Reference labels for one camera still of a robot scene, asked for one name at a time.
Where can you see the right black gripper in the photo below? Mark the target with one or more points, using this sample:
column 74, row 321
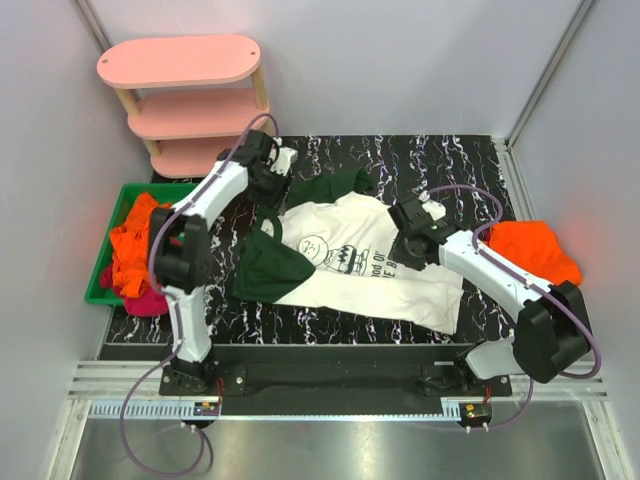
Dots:
column 407, row 245

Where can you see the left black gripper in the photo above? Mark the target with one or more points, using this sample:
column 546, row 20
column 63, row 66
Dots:
column 272, row 181

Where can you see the white and green t-shirt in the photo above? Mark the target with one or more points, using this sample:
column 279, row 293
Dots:
column 331, row 248

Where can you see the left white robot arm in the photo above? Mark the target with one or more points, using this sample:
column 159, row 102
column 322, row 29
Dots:
column 179, row 251

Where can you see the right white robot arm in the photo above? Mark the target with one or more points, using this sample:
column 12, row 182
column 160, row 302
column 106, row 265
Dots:
column 552, row 328

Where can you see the orange folded t-shirt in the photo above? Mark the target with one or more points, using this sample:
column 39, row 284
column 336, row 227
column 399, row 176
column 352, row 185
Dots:
column 534, row 247

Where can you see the pink three-tier wooden shelf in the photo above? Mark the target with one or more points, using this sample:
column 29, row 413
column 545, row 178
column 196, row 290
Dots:
column 188, row 97

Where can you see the orange t-shirt in bin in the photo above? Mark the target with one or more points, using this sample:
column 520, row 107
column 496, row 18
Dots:
column 129, row 241

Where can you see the magenta t-shirt in bin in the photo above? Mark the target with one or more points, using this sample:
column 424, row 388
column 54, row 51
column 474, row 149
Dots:
column 149, row 304

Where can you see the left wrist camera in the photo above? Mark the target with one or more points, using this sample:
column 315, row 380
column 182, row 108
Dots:
column 284, row 160

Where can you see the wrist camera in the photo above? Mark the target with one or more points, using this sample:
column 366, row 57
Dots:
column 435, row 209
column 284, row 160

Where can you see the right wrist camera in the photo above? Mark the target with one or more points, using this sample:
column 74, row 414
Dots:
column 435, row 209

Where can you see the aluminium corner frame post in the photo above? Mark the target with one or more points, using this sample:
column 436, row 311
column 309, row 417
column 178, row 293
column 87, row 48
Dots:
column 560, row 52

